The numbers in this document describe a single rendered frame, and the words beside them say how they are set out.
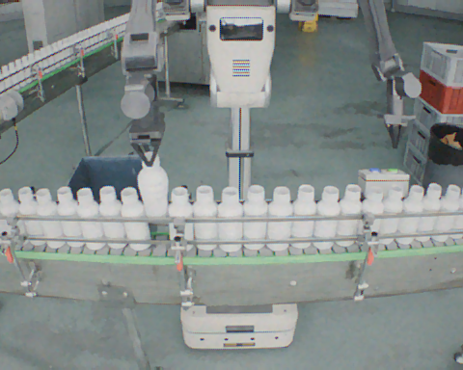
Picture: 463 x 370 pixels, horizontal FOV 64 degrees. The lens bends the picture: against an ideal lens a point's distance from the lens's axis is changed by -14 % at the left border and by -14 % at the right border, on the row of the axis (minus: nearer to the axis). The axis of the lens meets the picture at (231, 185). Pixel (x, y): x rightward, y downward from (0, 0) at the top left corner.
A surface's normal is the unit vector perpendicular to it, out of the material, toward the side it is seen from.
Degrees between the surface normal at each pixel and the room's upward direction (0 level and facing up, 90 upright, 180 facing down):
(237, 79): 90
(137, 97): 90
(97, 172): 90
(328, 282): 90
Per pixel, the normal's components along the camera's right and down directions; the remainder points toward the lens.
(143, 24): 0.01, -0.03
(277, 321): 0.01, -0.44
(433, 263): 0.02, 0.55
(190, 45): -0.29, 0.52
